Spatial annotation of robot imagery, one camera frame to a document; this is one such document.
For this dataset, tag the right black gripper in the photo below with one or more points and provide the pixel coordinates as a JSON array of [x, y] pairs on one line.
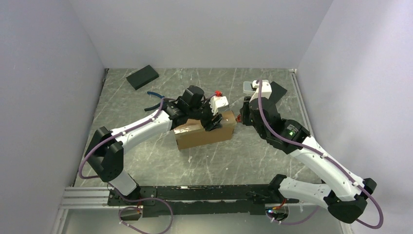
[[244, 111]]

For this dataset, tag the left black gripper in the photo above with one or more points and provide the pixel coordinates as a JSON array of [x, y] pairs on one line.
[[209, 124]]

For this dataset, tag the brown cardboard express box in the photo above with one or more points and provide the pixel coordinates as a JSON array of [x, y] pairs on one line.
[[192, 134]]

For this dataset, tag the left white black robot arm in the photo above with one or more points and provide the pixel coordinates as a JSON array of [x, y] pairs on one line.
[[105, 153]]

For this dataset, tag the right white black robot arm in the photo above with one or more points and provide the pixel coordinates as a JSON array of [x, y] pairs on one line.
[[343, 194]]

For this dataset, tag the translucent white plastic box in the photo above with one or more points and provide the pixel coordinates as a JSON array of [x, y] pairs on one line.
[[248, 88]]

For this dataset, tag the right black foam block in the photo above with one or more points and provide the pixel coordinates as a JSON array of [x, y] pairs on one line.
[[277, 92]]

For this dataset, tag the black foam block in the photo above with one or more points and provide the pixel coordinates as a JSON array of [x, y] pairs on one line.
[[277, 92], [142, 77]]

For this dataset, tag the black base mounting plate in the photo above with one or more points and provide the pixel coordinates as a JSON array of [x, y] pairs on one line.
[[198, 200]]

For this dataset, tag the left black foam block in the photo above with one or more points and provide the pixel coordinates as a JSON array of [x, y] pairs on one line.
[[142, 77]]

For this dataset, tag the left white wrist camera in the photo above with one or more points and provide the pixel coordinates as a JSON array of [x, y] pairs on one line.
[[217, 101]]

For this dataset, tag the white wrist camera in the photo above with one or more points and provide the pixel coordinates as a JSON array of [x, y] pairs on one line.
[[217, 101], [265, 88]]

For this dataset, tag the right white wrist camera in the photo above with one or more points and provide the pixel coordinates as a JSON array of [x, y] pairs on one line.
[[265, 88]]

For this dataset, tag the blue handled pliers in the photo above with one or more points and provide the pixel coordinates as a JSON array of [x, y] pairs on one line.
[[152, 102]]

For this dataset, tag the aluminium frame rail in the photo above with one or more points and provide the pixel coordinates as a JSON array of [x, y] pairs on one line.
[[225, 181]]

